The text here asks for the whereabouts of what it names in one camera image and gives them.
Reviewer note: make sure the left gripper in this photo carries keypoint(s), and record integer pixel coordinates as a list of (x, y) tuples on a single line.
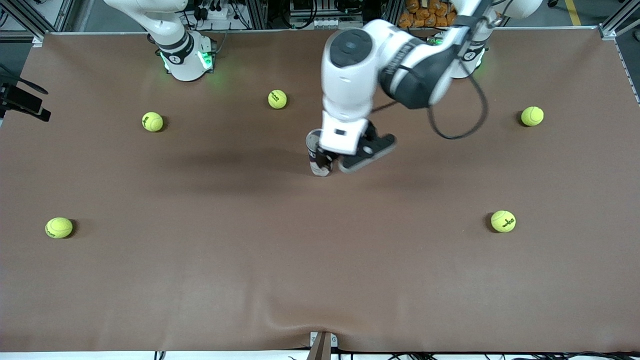
[(320, 158)]

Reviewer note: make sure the white blue tennis ball can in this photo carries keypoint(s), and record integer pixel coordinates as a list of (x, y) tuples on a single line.
[(321, 172)]

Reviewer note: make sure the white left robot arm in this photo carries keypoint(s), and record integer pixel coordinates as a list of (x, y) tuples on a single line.
[(350, 75)]

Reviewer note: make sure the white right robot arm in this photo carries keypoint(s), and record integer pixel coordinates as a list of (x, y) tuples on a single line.
[(187, 70)]

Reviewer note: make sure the yellow Wilson tennis ball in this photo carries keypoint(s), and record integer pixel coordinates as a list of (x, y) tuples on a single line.
[(152, 121)]

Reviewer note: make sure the yellow Head tennis ball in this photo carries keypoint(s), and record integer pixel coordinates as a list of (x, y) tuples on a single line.
[(59, 227)]

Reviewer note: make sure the brown table cover mat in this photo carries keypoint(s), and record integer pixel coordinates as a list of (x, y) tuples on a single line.
[(320, 250)]

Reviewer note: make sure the long white power strip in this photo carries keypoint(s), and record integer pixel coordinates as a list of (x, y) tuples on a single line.
[(330, 22)]

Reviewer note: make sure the base electronics box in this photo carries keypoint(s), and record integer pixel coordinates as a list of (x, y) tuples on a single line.
[(214, 50)]

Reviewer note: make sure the orange objects heap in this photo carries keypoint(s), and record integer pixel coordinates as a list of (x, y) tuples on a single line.
[(425, 15)]

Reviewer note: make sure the white power strip with plugs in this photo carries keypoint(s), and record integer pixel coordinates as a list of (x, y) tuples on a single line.
[(220, 14)]

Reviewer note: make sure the aluminium frame profile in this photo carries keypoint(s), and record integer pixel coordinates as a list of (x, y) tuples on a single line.
[(609, 33), (37, 40)]

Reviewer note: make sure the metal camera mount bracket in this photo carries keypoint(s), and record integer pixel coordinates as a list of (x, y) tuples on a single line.
[(322, 347)]

